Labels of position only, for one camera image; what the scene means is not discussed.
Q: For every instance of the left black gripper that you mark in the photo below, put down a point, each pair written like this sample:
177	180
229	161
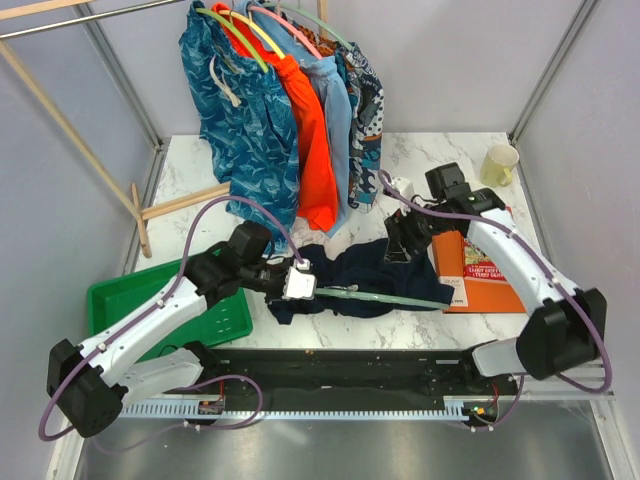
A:
285	266

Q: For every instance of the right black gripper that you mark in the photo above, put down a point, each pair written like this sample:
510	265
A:
400	235

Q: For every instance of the navy blue shorts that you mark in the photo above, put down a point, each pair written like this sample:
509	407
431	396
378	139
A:
361	267

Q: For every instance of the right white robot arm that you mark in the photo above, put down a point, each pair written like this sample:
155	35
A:
564	336

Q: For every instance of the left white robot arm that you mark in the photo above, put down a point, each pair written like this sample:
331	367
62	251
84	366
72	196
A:
86	382

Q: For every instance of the orange hanging shorts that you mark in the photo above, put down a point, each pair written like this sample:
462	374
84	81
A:
265	125

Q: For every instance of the patterned grey orange shorts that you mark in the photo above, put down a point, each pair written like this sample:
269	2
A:
366	95

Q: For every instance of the blue patterned hanging shorts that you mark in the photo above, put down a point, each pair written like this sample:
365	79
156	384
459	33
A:
247	119

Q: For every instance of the light blue hanging shorts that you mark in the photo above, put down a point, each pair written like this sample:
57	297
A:
335	115

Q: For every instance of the mint green loaded hanger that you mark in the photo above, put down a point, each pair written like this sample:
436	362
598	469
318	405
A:
319	18

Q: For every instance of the pink hanger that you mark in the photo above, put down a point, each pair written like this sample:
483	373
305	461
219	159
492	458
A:
292	30

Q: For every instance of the lime green hanger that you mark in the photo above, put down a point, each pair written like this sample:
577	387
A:
224	22

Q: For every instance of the yellow hanger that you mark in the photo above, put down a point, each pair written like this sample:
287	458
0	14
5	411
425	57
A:
258	31

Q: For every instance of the green plastic tray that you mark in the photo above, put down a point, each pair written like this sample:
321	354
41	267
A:
110	301

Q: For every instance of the red green children's book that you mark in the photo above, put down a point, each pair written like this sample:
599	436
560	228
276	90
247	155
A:
478	266

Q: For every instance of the orange notebook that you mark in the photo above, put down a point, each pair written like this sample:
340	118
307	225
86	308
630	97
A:
470	296

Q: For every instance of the pale yellow mug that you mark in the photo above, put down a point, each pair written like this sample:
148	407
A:
498	165

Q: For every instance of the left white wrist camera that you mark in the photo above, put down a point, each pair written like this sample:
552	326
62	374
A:
300	282

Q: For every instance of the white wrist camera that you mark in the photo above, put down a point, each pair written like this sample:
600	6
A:
300	282
402	187

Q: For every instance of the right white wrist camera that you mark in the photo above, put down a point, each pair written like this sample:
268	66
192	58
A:
402	187

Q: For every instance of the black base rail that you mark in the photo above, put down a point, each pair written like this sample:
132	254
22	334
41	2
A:
296	379

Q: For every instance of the white slotted cable duct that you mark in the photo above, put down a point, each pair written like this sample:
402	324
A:
195	409

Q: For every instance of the wooden clothes rack frame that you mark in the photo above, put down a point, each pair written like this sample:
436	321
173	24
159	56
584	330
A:
131	201

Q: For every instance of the metal clothes rail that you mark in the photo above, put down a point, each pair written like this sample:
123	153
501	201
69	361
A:
89	18

